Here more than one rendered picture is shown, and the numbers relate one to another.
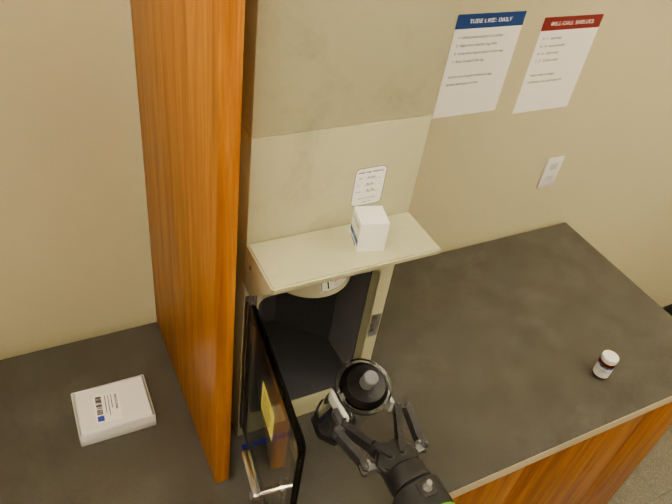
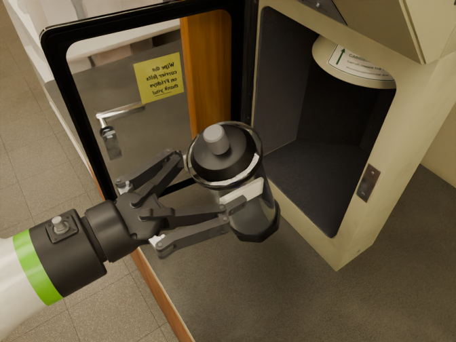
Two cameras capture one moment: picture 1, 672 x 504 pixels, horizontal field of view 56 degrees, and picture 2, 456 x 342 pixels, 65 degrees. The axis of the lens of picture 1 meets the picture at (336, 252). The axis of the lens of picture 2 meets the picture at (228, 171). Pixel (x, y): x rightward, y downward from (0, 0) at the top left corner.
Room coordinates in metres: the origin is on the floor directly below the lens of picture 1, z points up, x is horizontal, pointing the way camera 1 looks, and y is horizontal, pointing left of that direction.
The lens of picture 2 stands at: (0.73, -0.44, 1.60)
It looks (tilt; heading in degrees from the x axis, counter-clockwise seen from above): 48 degrees down; 88
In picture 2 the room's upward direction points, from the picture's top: straight up
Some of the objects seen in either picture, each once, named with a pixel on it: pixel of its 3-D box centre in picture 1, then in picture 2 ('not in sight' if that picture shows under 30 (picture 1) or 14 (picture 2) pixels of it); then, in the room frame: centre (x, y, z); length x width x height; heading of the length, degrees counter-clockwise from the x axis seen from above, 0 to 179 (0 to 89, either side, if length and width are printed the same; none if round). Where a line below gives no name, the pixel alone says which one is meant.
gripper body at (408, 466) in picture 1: (399, 465); (128, 221); (0.61, -0.17, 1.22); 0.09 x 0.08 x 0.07; 32
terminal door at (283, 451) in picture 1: (266, 436); (167, 118); (0.64, 0.07, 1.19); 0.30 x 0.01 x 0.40; 25
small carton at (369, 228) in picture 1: (369, 228); not in sight; (0.85, -0.05, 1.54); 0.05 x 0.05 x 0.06; 19
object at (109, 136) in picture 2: not in sight; (112, 144); (0.55, 0.01, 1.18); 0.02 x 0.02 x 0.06; 25
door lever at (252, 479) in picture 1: (260, 473); not in sight; (0.56, 0.06, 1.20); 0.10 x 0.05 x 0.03; 25
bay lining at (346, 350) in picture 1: (290, 304); (349, 108); (0.98, 0.08, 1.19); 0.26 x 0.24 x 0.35; 122
